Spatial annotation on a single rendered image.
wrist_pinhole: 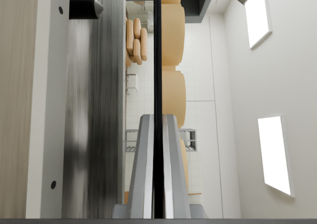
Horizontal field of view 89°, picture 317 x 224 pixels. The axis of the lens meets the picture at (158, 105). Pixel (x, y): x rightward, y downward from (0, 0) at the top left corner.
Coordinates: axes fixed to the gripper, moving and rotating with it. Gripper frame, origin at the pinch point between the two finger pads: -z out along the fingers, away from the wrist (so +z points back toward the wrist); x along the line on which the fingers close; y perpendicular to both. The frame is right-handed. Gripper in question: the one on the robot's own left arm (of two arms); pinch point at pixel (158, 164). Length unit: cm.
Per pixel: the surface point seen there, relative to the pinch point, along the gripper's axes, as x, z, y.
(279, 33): 200, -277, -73
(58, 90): -9.5, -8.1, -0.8
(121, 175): -9.3, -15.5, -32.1
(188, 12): 12, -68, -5
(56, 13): -9.6, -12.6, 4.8
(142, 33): -38, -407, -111
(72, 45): -15.6, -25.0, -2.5
